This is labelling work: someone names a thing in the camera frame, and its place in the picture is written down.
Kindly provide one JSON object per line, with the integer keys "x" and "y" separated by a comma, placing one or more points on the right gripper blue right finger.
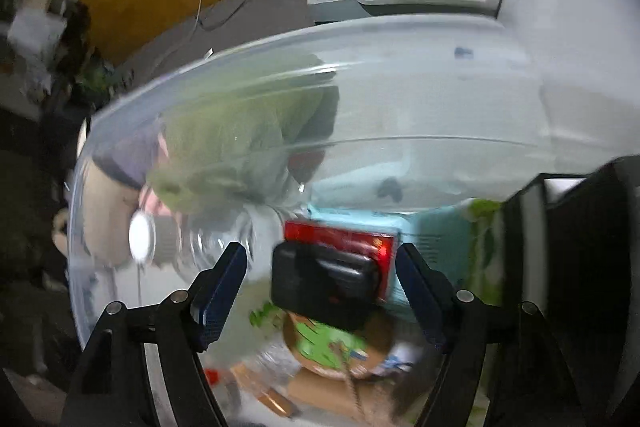
{"x": 429, "y": 294}

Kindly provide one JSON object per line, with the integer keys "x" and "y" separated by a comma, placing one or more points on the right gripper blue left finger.
{"x": 214, "y": 291}

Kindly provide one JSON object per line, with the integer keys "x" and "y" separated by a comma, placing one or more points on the red cigarette pack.
{"x": 377, "y": 245}

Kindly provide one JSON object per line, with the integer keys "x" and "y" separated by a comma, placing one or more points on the black small case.
{"x": 324, "y": 285}

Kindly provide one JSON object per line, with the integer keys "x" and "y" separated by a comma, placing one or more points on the cardboard tube with twine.
{"x": 369, "y": 402}

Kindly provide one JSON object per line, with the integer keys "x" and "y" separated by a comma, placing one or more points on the clear plastic water bottle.
{"x": 193, "y": 243}

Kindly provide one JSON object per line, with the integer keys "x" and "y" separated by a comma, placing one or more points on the light blue plastic packet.
{"x": 442, "y": 235}

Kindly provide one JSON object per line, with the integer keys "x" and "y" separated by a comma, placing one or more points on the green dotted white packet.
{"x": 486, "y": 254}

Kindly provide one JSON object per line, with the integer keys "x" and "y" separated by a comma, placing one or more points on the pink bunny hand mirror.
{"x": 148, "y": 200}

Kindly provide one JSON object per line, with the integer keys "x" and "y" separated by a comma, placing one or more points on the beige black sun visor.
{"x": 101, "y": 206}

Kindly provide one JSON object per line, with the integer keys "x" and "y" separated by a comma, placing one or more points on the green fluffy hat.
{"x": 236, "y": 141}

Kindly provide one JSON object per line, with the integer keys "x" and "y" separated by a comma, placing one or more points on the black product box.
{"x": 568, "y": 352}

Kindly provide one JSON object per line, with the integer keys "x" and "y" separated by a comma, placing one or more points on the purple fluffy cloth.
{"x": 129, "y": 161}

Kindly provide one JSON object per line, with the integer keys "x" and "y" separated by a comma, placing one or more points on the clear plastic storage bin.
{"x": 433, "y": 110}

